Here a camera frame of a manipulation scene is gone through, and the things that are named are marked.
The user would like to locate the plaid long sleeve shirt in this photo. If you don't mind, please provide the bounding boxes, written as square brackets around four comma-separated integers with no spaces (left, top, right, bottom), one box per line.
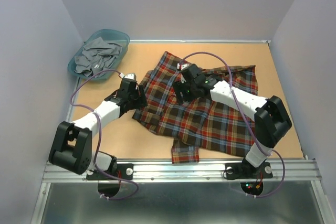
[133,51,254,164]

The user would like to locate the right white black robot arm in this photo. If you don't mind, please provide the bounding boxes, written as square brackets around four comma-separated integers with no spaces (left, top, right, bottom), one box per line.
[173,63,292,177]

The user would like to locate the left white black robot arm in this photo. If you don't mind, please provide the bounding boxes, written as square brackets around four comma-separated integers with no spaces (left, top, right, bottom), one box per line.
[48,73,147,179]

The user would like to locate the grey long sleeve shirt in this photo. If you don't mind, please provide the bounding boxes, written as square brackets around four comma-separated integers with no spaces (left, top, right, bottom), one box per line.
[74,37,123,77]

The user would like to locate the teal plastic basket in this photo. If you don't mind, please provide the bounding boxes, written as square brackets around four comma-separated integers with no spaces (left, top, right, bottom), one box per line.
[68,29,130,81]

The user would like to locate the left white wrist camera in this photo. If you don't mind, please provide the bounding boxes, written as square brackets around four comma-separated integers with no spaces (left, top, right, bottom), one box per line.
[119,72,136,81]

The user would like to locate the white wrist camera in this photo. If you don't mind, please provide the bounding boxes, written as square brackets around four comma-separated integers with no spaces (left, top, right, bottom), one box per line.
[119,72,136,81]
[176,61,190,71]

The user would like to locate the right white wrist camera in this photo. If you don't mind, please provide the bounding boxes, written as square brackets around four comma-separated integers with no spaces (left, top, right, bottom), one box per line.
[176,61,190,71]

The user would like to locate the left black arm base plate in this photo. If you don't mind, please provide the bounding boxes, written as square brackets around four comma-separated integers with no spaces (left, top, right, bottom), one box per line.
[86,163,133,181]

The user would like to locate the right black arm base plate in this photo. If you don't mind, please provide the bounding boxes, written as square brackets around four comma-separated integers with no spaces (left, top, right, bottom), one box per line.
[223,162,273,180]

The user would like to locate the aluminium front rail frame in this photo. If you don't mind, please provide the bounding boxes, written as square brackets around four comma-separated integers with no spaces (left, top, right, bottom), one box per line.
[30,77,329,224]

